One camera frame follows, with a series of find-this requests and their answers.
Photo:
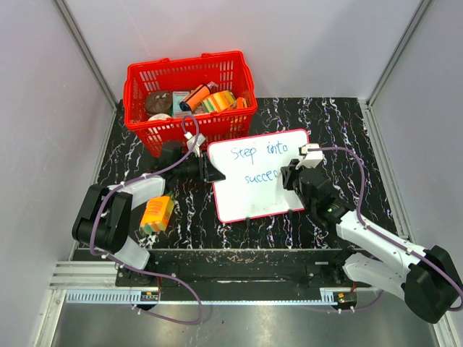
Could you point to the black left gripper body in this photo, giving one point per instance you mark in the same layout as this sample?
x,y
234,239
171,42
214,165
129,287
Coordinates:
x,y
202,168

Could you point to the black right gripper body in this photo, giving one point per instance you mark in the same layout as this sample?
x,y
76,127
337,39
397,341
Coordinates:
x,y
292,179

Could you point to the pink framed whiteboard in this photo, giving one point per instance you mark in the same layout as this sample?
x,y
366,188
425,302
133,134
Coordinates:
x,y
253,187

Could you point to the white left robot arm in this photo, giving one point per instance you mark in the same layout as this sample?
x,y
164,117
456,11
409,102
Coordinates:
x,y
104,216

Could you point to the yellow green striped sponge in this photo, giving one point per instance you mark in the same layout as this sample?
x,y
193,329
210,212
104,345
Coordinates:
x,y
218,102

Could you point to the white round lid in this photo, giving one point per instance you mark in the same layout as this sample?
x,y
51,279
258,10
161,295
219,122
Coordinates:
x,y
160,117

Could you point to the orange pump bottle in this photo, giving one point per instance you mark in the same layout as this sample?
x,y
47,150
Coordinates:
x,y
195,98

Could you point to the orange yellow sponge pack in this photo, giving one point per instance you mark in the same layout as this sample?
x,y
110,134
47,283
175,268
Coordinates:
x,y
157,215

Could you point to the orange snack packet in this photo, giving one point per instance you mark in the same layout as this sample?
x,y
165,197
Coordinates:
x,y
239,103

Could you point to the teal small box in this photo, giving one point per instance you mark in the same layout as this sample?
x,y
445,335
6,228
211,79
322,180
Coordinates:
x,y
178,107

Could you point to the red plastic basket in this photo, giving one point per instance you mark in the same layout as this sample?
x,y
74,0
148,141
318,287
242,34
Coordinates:
x,y
227,69

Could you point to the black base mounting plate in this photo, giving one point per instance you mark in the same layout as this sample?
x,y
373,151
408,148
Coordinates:
x,y
311,267

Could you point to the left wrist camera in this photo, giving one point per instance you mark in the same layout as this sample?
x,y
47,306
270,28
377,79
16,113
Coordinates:
x,y
194,142

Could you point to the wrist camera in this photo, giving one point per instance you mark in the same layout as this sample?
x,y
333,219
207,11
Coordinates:
x,y
311,155
194,142

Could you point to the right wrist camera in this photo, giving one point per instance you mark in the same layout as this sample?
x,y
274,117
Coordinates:
x,y
311,155

